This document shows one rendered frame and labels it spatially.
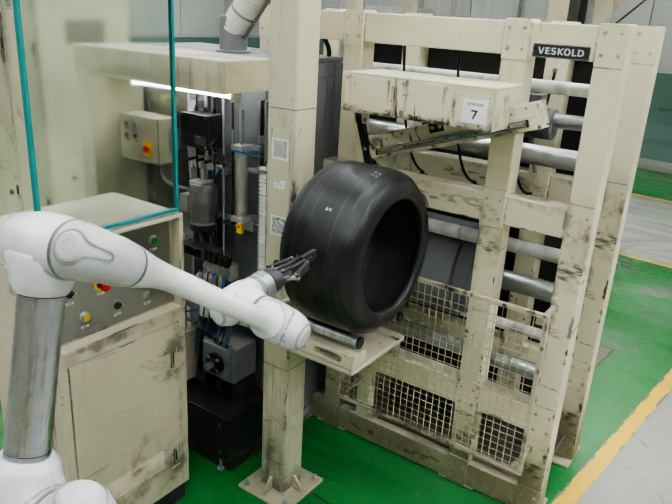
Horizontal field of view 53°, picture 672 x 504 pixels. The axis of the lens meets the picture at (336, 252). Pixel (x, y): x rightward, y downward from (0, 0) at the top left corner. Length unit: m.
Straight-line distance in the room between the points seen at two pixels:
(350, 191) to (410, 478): 1.54
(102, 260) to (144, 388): 1.27
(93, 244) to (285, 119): 1.17
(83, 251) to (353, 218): 0.99
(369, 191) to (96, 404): 1.20
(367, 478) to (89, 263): 2.08
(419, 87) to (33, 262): 1.43
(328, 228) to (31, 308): 0.97
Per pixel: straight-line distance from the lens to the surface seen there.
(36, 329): 1.58
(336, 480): 3.18
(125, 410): 2.62
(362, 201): 2.15
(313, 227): 2.17
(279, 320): 1.75
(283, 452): 2.94
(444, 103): 2.35
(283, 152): 2.43
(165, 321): 2.59
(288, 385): 2.76
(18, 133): 5.74
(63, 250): 1.41
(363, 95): 2.52
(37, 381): 1.62
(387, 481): 3.20
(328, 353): 2.46
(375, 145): 2.67
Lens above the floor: 1.99
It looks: 20 degrees down
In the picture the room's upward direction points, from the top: 3 degrees clockwise
